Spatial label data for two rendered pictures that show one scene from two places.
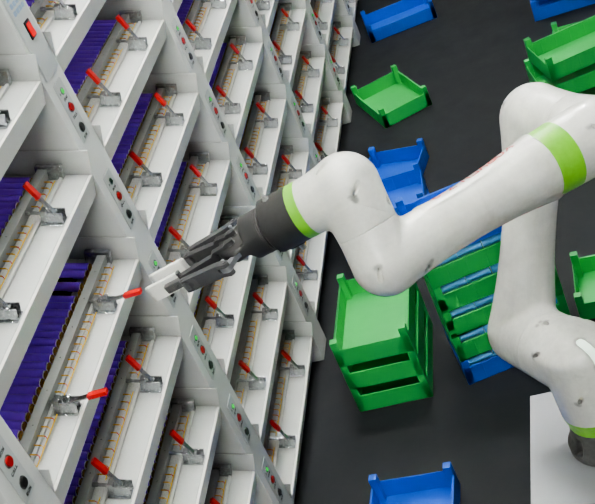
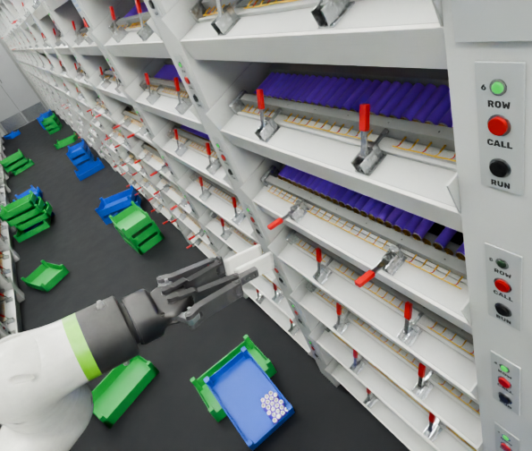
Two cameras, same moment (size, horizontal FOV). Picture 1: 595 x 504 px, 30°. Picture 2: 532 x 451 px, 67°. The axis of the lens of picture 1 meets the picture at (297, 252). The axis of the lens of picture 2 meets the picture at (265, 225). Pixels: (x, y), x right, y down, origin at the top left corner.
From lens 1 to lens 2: 212 cm
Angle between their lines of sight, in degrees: 106
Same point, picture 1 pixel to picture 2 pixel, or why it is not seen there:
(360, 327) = not seen: outside the picture
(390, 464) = not seen: outside the picture
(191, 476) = (407, 378)
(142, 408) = (390, 318)
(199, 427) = (461, 417)
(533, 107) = not seen: outside the picture
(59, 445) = (277, 206)
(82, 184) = (436, 198)
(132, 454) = (349, 293)
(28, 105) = (373, 36)
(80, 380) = (320, 225)
